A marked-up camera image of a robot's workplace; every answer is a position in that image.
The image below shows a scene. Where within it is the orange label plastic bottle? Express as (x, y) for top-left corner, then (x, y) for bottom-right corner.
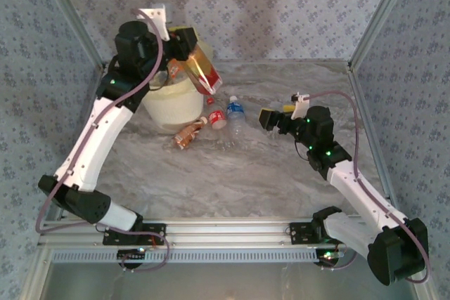
(167, 58), (186, 81)

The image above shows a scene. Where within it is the amber square bottle red label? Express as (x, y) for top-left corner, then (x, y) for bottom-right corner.
(184, 45), (224, 96)

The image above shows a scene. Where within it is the water bottle blue label white cap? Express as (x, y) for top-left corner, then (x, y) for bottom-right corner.
(226, 95), (249, 150)

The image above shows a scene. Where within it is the Coca-Cola bottle red cap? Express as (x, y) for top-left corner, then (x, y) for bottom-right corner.
(206, 96), (236, 152)

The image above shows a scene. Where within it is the brown label tea bottle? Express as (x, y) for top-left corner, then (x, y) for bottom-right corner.
(171, 116), (209, 152)

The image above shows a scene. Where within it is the cream plastic waste bin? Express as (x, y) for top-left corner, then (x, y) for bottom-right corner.
(142, 27), (214, 135)

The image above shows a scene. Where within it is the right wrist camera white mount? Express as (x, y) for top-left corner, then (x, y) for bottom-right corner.
(290, 92), (311, 120)

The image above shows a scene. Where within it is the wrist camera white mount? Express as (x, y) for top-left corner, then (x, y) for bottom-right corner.
(290, 92), (311, 120)
(136, 3), (172, 41)

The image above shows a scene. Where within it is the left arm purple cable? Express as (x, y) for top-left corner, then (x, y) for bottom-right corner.
(35, 8), (172, 273)

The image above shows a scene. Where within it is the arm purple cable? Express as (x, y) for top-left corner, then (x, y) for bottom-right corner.
(302, 89), (432, 284)
(35, 8), (172, 273)

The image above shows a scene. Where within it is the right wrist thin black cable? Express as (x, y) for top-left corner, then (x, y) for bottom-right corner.
(294, 140), (310, 164)

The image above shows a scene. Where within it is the wrist thin black cable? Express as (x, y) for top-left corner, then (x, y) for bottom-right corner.
(294, 140), (310, 164)
(149, 71), (169, 92)

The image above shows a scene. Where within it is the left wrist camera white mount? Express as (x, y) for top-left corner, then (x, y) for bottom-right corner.
(136, 3), (172, 41)

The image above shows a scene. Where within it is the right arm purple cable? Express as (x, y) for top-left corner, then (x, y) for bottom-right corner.
(302, 89), (432, 284)

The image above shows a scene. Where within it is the left wrist thin black cable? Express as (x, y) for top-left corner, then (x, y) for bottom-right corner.
(149, 71), (169, 92)

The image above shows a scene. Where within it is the aluminium frame side rail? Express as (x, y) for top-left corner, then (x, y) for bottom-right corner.
(347, 63), (437, 300)
(19, 63), (106, 300)

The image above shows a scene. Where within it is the aluminium frame post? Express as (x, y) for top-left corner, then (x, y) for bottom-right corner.
(347, 0), (421, 69)
(34, 0), (106, 69)

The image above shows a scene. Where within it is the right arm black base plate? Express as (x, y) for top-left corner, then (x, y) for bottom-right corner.
(290, 221), (330, 245)

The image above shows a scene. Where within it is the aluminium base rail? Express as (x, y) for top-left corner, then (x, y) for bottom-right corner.
(37, 221), (368, 248)

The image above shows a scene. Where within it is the grey slotted cable duct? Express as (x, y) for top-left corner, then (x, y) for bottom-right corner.
(51, 249), (328, 265)

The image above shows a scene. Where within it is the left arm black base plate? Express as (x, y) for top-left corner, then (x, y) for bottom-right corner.
(103, 224), (167, 245)

